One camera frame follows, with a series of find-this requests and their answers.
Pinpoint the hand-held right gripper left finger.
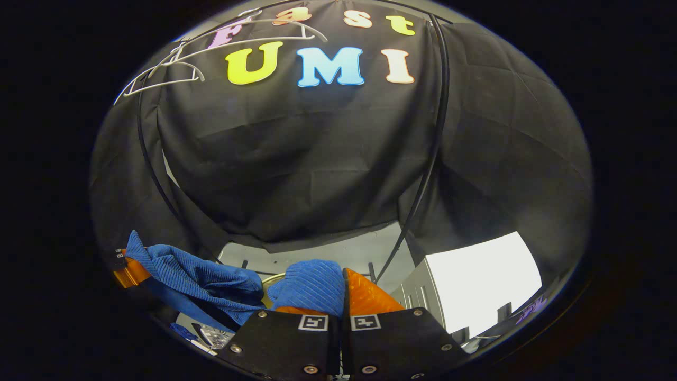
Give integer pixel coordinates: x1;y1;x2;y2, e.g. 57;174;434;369
217;305;342;381

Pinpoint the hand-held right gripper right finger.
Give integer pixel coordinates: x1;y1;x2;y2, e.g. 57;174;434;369
341;267;470;381

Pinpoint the blue corduroy jacket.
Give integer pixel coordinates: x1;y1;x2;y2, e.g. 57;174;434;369
124;230;347;340

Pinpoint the white clothes hanger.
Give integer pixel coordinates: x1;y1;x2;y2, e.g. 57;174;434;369
113;61;206;106
148;7;329;80

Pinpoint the black metal clothes rack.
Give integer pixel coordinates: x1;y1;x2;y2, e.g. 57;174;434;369
135;0;455;286

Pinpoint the clear shiny plastic item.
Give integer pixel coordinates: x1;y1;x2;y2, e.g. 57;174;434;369
191;323;234;351

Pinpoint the white plastic box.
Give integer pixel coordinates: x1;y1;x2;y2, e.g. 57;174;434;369
391;231;544;344

